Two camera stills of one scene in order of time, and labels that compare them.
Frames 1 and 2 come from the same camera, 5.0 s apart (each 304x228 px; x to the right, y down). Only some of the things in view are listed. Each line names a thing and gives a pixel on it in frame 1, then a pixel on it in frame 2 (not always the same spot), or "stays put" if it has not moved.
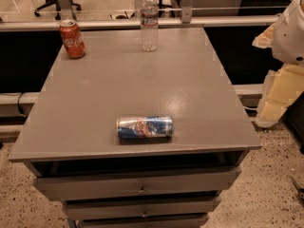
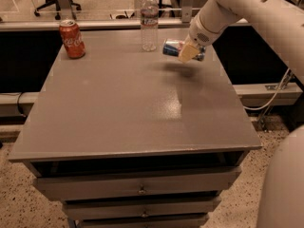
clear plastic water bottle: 149,23 stays put
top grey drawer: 135,184 stays put
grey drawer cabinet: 103,180 stays put
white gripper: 290,37 to 199,35
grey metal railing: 185,21 stays put
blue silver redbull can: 144,127 to 173,47
